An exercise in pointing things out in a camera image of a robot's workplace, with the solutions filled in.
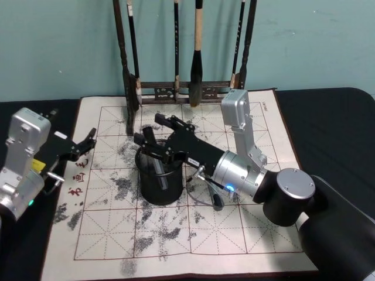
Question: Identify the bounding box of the thin black hanging brush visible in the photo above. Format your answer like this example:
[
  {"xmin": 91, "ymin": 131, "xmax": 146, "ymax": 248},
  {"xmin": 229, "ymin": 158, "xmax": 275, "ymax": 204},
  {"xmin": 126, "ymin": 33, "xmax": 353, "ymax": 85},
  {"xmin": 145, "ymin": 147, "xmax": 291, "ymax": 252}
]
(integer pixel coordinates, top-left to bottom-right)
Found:
[
  {"xmin": 230, "ymin": 0, "xmax": 247, "ymax": 89},
  {"xmin": 173, "ymin": 0, "xmax": 181, "ymax": 101}
]

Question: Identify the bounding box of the gridded calligraphy felt mat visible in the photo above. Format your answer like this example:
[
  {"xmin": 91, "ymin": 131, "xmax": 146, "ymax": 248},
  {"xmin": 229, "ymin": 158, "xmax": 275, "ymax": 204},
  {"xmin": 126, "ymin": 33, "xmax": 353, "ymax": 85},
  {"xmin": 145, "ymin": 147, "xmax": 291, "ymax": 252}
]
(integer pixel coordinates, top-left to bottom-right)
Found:
[{"xmin": 40, "ymin": 87, "xmax": 319, "ymax": 279}]

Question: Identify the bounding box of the large tan handled brush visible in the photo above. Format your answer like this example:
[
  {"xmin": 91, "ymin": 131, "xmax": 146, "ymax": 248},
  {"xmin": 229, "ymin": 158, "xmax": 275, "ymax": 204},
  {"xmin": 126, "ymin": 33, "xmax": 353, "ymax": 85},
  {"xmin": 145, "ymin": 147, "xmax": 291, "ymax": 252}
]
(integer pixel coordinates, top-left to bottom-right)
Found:
[{"xmin": 188, "ymin": 0, "xmax": 206, "ymax": 108}]

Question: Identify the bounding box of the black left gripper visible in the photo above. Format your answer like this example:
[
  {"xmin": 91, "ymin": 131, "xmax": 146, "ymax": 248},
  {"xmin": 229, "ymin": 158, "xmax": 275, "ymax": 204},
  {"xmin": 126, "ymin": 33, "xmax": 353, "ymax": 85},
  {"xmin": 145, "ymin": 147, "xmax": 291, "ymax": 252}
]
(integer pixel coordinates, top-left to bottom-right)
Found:
[{"xmin": 31, "ymin": 127, "xmax": 98, "ymax": 177}]

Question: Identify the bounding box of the black table cloth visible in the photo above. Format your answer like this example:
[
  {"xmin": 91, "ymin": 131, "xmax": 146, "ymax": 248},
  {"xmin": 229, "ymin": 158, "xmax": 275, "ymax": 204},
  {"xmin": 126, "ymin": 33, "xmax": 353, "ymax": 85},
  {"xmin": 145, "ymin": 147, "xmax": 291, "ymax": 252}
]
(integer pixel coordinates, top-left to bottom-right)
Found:
[{"xmin": 0, "ymin": 87, "xmax": 375, "ymax": 281}]

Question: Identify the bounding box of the black round brush pot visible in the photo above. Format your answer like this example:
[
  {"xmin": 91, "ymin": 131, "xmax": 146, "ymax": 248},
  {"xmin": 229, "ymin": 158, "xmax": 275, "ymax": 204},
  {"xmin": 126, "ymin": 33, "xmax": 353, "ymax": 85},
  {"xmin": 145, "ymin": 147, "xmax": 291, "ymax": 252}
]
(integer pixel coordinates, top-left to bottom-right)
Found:
[{"xmin": 135, "ymin": 139, "xmax": 184, "ymax": 206}]

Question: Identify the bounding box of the right gripper thin cable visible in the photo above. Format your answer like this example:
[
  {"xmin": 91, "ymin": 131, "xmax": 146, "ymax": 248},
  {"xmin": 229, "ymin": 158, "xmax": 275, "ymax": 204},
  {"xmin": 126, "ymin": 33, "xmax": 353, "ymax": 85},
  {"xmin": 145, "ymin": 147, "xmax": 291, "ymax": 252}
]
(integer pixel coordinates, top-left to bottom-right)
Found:
[{"xmin": 185, "ymin": 165, "xmax": 225, "ymax": 212}]

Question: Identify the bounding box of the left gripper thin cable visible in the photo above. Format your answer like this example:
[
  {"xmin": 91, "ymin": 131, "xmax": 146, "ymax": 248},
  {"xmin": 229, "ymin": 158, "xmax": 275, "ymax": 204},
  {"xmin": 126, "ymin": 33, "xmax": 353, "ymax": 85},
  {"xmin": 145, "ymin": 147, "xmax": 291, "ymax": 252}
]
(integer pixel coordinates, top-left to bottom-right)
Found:
[{"xmin": 43, "ymin": 172, "xmax": 66, "ymax": 196}]

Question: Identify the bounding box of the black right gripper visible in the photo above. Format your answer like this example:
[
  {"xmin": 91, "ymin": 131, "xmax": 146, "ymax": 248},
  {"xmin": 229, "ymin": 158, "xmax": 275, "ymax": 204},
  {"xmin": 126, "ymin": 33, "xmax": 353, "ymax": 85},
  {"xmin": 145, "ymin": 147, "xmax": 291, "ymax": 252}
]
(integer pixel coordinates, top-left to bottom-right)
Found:
[{"xmin": 134, "ymin": 113, "xmax": 228, "ymax": 177}]

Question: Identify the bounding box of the black handled calligraphy brush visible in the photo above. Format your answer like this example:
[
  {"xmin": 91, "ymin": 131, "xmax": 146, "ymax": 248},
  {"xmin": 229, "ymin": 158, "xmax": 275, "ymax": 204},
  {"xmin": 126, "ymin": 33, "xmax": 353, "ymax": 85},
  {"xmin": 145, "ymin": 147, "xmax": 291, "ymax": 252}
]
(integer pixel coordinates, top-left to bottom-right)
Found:
[{"xmin": 142, "ymin": 125, "xmax": 170, "ymax": 191}]

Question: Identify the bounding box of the black brush with white tip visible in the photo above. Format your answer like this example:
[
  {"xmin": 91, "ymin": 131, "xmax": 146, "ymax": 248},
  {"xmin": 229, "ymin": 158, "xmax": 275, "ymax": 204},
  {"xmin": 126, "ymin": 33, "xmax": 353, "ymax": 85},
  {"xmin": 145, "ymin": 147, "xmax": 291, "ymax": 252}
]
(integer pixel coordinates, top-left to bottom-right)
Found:
[{"xmin": 125, "ymin": 0, "xmax": 144, "ymax": 106}]

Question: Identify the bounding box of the dark wooden brush rack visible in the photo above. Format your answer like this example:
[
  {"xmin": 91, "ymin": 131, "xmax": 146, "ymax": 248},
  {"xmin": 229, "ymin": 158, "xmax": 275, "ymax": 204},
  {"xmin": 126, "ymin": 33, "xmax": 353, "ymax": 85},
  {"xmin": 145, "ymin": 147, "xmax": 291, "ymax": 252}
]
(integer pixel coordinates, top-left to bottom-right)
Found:
[{"xmin": 112, "ymin": 0, "xmax": 257, "ymax": 136}]

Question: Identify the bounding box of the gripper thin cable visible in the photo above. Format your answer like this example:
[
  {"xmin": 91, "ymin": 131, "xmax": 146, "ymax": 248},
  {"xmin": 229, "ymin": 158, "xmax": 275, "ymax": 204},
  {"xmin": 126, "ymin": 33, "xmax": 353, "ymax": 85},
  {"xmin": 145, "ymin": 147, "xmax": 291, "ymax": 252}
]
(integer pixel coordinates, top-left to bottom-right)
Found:
[
  {"xmin": 43, "ymin": 172, "xmax": 66, "ymax": 196},
  {"xmin": 185, "ymin": 165, "xmax": 225, "ymax": 212}
]

